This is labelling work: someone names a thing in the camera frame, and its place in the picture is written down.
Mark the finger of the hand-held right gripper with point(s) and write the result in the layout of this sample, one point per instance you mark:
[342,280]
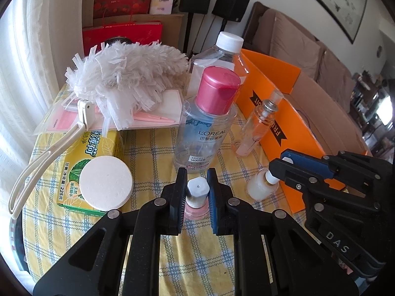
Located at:
[308,163]
[287,171]

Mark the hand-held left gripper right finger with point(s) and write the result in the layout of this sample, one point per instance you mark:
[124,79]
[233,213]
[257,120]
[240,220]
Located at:
[213,191]

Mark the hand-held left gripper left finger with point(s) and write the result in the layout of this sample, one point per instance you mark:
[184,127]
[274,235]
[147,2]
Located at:
[182,191]

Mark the small pink liquid bottle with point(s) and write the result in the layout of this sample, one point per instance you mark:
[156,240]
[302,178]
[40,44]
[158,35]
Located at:
[197,191]

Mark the small white lotion bottle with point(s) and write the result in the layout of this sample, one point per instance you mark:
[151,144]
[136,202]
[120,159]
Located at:
[259,188]

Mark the glass perfume spray bottle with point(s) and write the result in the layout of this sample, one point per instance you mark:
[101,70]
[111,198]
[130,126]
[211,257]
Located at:
[253,129]

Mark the pink cap micellar water bottle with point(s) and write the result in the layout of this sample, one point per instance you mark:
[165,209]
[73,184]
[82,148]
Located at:
[200,135]

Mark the white round sponge pad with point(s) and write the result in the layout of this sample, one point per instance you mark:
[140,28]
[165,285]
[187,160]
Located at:
[105,180]

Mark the pink plastic stick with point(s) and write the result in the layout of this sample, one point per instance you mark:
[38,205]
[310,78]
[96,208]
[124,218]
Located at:
[154,118]

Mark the orange cardboard box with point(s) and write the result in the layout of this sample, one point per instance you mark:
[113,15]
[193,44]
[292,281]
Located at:
[271,77]

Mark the green yellow toothpaste box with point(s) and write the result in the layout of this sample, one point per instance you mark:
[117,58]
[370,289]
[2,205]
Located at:
[98,143]

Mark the white fluffy duster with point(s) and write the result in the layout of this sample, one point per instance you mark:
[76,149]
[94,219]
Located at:
[123,67]

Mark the clear plastic pouch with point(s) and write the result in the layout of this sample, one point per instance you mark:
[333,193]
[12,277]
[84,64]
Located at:
[61,120]

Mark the clear bottle with white cap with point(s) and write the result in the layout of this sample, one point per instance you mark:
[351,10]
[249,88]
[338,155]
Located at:
[228,41]

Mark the yellow checked tablecloth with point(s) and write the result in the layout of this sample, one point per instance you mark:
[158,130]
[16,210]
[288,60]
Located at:
[148,160]

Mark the cluttered television cabinet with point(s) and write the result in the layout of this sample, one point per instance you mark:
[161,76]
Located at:
[361,98]

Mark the television screen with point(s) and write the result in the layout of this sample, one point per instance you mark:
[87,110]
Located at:
[385,108]

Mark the brown sofa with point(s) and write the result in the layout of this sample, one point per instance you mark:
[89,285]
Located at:
[296,46]

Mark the brown cardboard box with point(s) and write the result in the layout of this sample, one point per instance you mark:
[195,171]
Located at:
[172,30]

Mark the framed ink painting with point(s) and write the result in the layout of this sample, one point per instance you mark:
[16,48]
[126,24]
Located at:
[333,0]

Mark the red gift bag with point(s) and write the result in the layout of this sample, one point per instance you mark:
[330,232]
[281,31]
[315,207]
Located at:
[101,37]

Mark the white curtain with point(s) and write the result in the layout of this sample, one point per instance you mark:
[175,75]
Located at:
[31,52]

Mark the small round wall fixture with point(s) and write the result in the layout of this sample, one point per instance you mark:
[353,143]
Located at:
[379,50]

